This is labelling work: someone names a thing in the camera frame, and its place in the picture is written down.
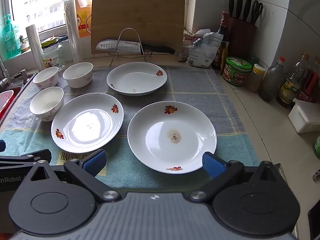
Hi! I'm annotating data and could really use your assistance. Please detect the short plastic wrap roll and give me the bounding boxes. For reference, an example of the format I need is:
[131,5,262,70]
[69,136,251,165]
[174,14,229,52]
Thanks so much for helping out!
[26,24,46,72]

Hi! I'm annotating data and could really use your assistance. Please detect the window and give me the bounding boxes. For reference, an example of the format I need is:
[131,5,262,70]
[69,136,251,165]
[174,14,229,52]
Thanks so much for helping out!
[0,0,173,34]

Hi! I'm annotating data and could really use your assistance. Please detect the brown knife block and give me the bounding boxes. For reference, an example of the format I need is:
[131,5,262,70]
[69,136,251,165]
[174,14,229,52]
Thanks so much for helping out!
[228,17,258,58]

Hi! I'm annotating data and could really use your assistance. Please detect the black scissors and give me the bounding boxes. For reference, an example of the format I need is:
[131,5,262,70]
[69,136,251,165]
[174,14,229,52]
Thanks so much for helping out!
[251,0,264,26]

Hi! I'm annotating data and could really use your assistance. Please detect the red basin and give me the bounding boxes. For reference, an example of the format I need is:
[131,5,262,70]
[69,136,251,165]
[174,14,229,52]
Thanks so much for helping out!
[0,90,14,121]

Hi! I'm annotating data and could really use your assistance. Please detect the grey blue checked dish towel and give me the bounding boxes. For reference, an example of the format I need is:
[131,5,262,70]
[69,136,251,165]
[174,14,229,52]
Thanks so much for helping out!
[0,65,260,190]

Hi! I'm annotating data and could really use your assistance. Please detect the yellow lidded spice jar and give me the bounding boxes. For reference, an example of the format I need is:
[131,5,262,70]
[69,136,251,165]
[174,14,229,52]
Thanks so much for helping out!
[246,64,266,93]

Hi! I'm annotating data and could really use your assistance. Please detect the red white packet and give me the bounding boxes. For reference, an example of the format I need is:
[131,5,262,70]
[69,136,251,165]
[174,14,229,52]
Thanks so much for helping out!
[183,36,201,56]

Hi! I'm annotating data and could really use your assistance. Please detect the green lidded sauce jar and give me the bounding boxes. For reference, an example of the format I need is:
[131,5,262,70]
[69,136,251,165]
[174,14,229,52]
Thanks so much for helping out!
[223,56,252,87]

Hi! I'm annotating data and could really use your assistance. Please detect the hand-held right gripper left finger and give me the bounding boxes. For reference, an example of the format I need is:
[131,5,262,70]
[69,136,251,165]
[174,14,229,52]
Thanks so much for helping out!
[25,149,122,203]

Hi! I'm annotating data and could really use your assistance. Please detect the steel sink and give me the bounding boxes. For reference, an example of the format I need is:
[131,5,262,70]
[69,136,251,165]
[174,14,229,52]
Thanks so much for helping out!
[0,72,38,128]

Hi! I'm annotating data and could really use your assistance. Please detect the glass jar with green lid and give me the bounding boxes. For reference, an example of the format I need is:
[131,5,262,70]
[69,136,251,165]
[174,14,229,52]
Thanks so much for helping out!
[41,37,66,70]

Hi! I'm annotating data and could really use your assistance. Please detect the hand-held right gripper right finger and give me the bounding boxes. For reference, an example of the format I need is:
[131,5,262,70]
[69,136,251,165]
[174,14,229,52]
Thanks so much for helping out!
[188,151,279,203]

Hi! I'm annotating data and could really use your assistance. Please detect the dark soy sauce bottle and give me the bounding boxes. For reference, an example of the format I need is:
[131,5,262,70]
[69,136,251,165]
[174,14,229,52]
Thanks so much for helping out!
[217,11,231,68]

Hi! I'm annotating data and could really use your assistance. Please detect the metal wire stand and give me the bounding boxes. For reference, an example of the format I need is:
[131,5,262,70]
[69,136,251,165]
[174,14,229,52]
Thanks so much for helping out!
[110,28,153,67]

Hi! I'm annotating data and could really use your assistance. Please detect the white printed bag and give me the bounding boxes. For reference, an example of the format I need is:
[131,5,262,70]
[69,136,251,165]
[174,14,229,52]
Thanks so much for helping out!
[185,32,224,69]

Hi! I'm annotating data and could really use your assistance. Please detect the glass bottle with red cap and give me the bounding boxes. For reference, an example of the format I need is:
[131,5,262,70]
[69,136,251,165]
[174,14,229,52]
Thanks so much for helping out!
[259,56,286,103]

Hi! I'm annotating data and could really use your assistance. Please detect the tall plastic wrap roll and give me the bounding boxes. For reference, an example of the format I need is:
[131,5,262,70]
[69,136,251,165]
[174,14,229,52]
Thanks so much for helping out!
[64,0,84,64]

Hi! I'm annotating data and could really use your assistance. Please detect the metal faucet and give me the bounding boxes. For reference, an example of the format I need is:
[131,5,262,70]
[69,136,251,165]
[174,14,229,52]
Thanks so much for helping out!
[0,57,9,86]

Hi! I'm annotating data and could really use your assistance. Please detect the orange cooking wine jug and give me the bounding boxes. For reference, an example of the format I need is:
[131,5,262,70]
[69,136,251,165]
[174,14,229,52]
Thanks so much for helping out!
[69,0,92,38]

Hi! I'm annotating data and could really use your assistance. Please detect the black handled kitchen knife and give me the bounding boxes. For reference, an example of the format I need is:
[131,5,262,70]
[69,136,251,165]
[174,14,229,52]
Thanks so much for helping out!
[96,39,176,55]

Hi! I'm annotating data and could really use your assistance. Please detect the green dish soap bottle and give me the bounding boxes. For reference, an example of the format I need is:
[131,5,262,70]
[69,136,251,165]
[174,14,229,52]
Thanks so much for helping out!
[2,14,22,59]

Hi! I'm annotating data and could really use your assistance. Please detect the metal soap dispenser pump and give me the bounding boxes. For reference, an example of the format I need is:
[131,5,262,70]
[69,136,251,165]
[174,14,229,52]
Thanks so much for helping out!
[13,69,34,82]

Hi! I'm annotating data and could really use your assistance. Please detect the white bowl with pink flowers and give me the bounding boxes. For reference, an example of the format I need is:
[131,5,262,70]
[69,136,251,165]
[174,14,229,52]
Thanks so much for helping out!
[32,66,59,91]
[62,62,94,89]
[29,86,64,122]

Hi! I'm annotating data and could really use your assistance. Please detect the white plate with fruit print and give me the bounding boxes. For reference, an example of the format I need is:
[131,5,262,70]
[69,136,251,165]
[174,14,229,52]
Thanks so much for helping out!
[51,93,124,154]
[127,101,217,174]
[106,62,168,96]

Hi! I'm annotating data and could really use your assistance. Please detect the bamboo cutting board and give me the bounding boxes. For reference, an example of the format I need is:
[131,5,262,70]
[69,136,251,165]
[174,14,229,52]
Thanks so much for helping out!
[86,0,186,55]

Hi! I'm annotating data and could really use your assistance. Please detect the small potted plant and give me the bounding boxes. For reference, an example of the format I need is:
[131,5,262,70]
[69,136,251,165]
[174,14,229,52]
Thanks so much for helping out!
[19,35,31,53]

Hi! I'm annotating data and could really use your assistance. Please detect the yellow squeeze bottle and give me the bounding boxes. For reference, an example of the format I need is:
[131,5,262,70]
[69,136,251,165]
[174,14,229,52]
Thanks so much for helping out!
[221,42,229,73]

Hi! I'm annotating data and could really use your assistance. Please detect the dark red bottle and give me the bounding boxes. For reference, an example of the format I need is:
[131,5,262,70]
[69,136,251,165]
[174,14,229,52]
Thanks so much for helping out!
[297,55,320,103]

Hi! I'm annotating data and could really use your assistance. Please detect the white plastic container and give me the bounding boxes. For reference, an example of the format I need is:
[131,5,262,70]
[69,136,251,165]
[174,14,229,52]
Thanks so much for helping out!
[288,98,320,134]

